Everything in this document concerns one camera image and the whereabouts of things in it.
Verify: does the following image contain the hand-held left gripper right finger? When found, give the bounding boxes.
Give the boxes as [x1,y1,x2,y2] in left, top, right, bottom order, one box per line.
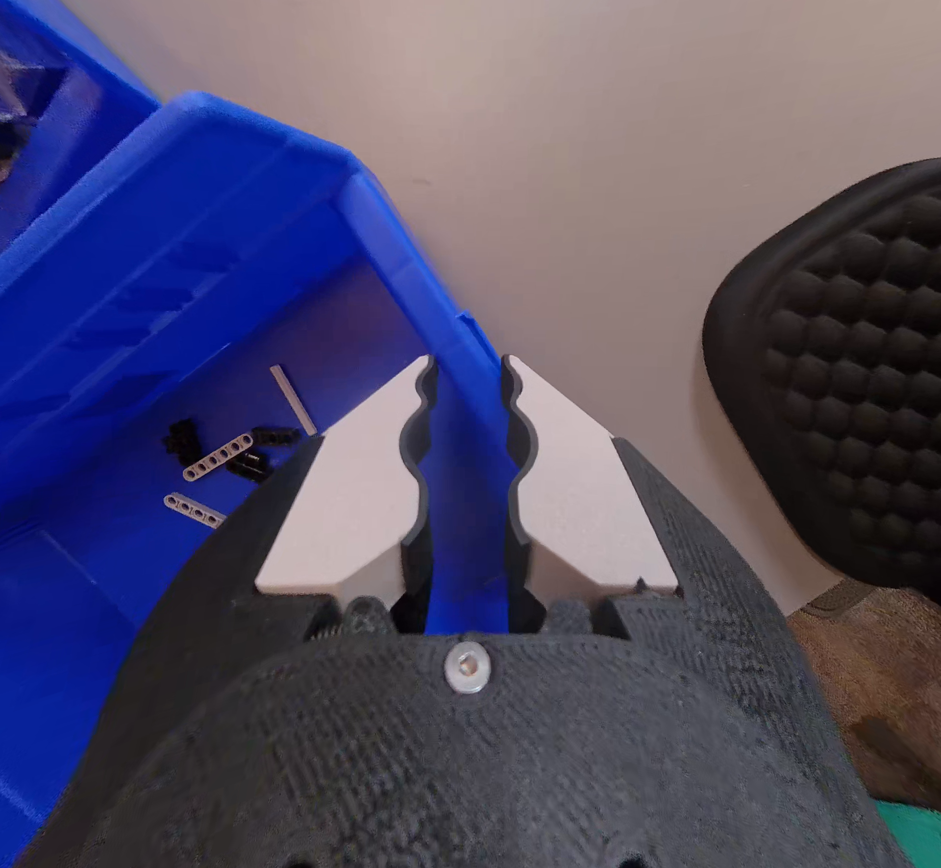
[501,355,680,603]

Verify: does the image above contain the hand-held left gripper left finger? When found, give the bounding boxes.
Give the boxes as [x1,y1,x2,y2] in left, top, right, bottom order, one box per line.
[254,355,441,601]

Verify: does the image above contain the grey lego axle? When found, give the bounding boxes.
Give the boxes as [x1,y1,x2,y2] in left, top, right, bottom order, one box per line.
[268,363,320,438]

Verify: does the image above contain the grey lego beam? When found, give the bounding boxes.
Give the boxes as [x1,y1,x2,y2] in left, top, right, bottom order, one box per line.
[162,490,226,531]
[181,432,256,482]

